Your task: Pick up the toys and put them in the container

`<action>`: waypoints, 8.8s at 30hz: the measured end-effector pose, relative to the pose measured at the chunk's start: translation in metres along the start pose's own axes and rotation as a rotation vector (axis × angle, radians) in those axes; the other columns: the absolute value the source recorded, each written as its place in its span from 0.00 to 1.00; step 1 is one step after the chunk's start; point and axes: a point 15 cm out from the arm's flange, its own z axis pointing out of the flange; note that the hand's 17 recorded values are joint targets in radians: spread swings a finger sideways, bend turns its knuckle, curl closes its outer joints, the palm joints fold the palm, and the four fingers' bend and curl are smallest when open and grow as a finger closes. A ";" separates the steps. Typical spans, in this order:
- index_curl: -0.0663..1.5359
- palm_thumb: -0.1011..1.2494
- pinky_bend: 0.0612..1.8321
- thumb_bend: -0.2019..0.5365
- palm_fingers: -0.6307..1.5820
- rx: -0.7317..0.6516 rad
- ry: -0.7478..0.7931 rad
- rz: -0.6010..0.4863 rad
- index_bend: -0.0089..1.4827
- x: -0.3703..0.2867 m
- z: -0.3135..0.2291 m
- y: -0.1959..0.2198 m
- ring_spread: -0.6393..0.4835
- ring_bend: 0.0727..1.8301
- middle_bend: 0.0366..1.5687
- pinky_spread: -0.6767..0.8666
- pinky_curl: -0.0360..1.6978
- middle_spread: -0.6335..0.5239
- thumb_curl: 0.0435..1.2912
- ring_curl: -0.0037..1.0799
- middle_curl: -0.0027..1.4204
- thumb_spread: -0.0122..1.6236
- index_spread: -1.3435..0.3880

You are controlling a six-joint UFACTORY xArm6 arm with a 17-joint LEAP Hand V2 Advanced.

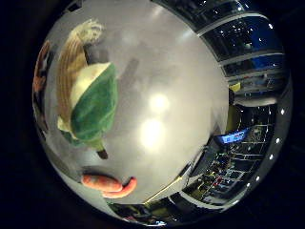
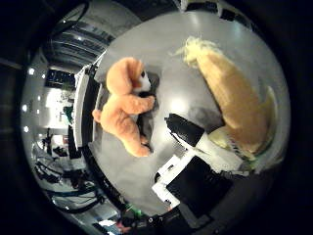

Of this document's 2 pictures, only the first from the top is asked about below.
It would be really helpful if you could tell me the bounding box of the yellow corn plush green husk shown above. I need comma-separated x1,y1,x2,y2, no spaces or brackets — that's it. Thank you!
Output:
56,18,119,160

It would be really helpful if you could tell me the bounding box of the computer monitor with blue screen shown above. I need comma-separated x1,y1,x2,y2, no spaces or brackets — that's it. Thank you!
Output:
218,128,251,145

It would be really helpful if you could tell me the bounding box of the pink shrimp plush toy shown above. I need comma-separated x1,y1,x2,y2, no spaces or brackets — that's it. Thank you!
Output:
80,173,138,200

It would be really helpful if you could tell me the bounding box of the thin cable on table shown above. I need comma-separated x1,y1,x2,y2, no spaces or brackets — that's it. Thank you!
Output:
143,176,184,205

